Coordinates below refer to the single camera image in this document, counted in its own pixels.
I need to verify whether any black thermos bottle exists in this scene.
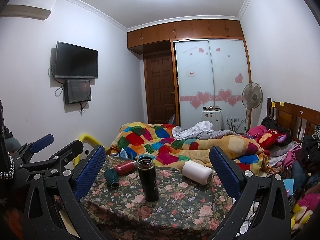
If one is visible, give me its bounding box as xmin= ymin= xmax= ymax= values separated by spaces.
xmin=137 ymin=156 xmax=159 ymax=202

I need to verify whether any dark green faceted cup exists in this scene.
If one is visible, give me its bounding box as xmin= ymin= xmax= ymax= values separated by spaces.
xmin=104 ymin=168 xmax=119 ymax=189

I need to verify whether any white tumbler cup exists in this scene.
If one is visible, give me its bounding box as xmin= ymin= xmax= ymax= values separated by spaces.
xmin=182 ymin=160 xmax=213 ymax=185

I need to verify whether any red thermos bottle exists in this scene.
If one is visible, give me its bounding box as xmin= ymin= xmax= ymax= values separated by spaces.
xmin=114 ymin=160 xmax=137 ymax=176

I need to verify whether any colourful patchwork blanket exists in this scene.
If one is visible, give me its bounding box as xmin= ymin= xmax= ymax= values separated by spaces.
xmin=108 ymin=122 xmax=269 ymax=176

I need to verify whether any red plush toy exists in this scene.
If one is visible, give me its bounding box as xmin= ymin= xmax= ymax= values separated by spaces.
xmin=255 ymin=129 xmax=287 ymax=150

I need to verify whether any floral green quilt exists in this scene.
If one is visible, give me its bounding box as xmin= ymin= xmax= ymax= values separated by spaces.
xmin=80 ymin=154 xmax=235 ymax=240

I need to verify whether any wooden headboard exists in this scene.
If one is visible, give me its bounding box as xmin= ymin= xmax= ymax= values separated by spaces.
xmin=267 ymin=98 xmax=320 ymax=142

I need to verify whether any white patterned sheet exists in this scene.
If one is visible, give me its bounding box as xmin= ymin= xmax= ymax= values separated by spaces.
xmin=171 ymin=121 xmax=239 ymax=140

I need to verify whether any white small cabinet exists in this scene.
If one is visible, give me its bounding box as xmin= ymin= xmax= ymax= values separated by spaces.
xmin=201 ymin=106 xmax=222 ymax=130

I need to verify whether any brown wooden door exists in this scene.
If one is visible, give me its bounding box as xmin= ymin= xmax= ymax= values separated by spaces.
xmin=143 ymin=50 xmax=180 ymax=125

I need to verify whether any standing electric fan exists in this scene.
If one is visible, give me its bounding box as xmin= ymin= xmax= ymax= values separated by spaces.
xmin=241 ymin=82 xmax=263 ymax=131

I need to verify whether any frosted glass sliding wardrobe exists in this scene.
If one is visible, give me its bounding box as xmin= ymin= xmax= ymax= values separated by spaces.
xmin=174 ymin=38 xmax=249 ymax=133

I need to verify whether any yellow padded bed rail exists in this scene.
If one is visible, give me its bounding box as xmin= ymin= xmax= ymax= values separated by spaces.
xmin=73 ymin=133 xmax=107 ymax=167

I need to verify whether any small wall-mounted monitor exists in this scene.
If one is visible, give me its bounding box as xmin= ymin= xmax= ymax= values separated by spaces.
xmin=63 ymin=79 xmax=92 ymax=105

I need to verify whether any wall-mounted black television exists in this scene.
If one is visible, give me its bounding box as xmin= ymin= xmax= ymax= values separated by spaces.
xmin=52 ymin=42 xmax=98 ymax=79

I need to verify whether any wall air conditioner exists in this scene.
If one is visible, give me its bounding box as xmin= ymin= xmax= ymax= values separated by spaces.
xmin=1 ymin=0 xmax=57 ymax=21

